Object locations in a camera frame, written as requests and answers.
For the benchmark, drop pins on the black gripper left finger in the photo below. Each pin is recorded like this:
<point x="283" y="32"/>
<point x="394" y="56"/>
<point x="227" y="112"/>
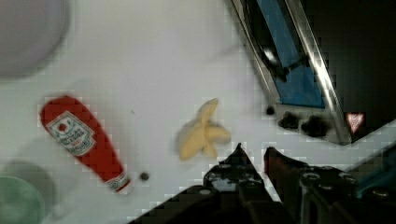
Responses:
<point x="235" y="172"/>

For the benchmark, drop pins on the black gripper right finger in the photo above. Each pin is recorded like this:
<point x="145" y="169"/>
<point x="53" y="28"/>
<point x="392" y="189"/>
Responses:
<point x="284" y="173"/>

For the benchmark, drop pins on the black toaster oven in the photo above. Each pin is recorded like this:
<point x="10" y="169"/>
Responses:
<point x="356" y="39"/>

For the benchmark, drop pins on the yellow peeled banana toy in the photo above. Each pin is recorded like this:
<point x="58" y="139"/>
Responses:
<point x="204" y="135"/>

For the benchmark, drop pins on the red ketchup bottle toy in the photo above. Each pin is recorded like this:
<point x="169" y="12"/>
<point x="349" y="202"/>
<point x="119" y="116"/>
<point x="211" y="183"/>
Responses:
<point x="77" y="130"/>

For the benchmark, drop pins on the green plate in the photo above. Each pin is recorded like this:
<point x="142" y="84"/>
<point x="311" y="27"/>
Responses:
<point x="20" y="202"/>

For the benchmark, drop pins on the grey round plate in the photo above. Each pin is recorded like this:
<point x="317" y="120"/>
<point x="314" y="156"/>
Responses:
<point x="29" y="32"/>

